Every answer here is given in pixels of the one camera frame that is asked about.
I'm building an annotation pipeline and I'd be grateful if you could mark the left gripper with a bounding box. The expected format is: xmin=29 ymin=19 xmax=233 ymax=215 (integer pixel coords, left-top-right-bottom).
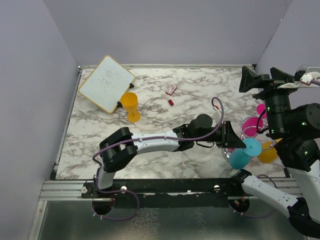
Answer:
xmin=193 ymin=120 xmax=246 ymax=148

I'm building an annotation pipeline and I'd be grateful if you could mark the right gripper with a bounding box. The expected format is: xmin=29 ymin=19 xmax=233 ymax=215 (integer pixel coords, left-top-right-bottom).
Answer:
xmin=238 ymin=64 xmax=299 ymax=135

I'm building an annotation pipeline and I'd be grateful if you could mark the blue wine glass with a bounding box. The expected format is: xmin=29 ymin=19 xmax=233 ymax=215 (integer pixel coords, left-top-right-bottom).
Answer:
xmin=228 ymin=138 xmax=262 ymax=170

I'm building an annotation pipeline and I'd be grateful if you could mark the pink wine glass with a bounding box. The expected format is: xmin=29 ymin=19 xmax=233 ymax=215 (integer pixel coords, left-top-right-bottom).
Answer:
xmin=230 ymin=103 xmax=267 ymax=140

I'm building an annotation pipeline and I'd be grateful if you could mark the orange wine glass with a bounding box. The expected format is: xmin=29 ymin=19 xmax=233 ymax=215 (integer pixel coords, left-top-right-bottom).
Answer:
xmin=257 ymin=141 xmax=278 ymax=164
xmin=120 ymin=92 xmax=141 ymax=123

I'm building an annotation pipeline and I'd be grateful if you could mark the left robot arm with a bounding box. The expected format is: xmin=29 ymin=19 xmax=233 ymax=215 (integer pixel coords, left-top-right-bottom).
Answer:
xmin=93 ymin=114 xmax=246 ymax=198

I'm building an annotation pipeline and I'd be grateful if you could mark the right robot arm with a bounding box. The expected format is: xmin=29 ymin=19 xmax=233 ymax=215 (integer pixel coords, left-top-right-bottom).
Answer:
xmin=229 ymin=65 xmax=320 ymax=239

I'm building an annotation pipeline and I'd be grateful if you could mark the chrome wine glass rack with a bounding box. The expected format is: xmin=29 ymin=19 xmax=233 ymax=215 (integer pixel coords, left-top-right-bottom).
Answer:
xmin=221 ymin=113 xmax=270 ymax=161

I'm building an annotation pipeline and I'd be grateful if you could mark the small red cap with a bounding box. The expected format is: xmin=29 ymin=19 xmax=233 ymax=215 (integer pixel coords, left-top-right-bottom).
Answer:
xmin=168 ymin=99 xmax=174 ymax=107

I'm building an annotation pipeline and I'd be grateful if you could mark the red white small card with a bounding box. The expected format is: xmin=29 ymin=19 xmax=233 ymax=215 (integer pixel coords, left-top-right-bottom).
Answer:
xmin=165 ymin=84 xmax=177 ymax=96

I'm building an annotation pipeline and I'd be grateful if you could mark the white dry-erase board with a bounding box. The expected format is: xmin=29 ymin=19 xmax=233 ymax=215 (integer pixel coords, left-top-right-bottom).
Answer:
xmin=78 ymin=55 xmax=135 ymax=114

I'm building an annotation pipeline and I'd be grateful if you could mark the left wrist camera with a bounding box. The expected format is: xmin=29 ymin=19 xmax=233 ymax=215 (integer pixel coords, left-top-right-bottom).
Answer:
xmin=213 ymin=105 xmax=230 ymax=122

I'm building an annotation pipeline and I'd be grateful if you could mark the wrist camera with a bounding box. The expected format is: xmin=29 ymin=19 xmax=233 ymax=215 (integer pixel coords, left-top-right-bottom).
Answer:
xmin=295 ymin=65 xmax=320 ymax=88
xmin=213 ymin=105 xmax=230 ymax=122

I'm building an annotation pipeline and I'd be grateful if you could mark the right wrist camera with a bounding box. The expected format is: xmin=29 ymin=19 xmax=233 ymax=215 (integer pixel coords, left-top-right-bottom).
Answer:
xmin=295 ymin=65 xmax=320 ymax=88

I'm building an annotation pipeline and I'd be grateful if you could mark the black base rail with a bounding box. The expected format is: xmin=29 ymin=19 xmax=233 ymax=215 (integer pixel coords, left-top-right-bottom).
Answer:
xmin=81 ymin=177 xmax=244 ymax=208

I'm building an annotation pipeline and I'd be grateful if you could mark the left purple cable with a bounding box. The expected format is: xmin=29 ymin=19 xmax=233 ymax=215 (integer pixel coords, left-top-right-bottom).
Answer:
xmin=91 ymin=96 xmax=225 ymax=196

